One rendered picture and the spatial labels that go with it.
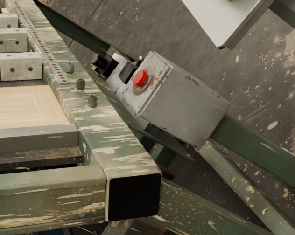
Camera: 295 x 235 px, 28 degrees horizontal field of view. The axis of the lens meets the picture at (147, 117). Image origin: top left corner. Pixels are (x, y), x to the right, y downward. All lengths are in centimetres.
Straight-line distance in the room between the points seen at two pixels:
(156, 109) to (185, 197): 23
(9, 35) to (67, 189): 103
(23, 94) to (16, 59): 17
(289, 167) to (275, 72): 107
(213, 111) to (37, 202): 40
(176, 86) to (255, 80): 137
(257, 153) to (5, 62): 85
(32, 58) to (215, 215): 80
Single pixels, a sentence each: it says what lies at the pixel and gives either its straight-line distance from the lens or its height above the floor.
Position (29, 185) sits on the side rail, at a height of 104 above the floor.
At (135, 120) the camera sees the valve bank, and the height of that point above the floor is 74.
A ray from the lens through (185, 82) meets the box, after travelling 116.
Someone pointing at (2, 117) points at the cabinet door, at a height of 102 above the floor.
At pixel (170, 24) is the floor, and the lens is 335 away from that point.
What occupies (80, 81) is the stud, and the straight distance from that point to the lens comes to 162.
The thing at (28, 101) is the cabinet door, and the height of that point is 96.
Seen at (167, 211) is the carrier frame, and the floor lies 73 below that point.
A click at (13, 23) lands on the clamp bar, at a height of 93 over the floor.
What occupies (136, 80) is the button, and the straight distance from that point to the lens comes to 118.
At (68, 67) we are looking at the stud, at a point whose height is 87.
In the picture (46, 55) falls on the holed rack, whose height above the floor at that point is 89.
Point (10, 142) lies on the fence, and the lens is 139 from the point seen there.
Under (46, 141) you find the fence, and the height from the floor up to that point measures 96.
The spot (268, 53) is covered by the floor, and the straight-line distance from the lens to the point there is 254.
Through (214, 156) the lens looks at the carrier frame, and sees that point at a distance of 217.
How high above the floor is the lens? 147
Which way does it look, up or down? 29 degrees down
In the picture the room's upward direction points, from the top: 60 degrees counter-clockwise
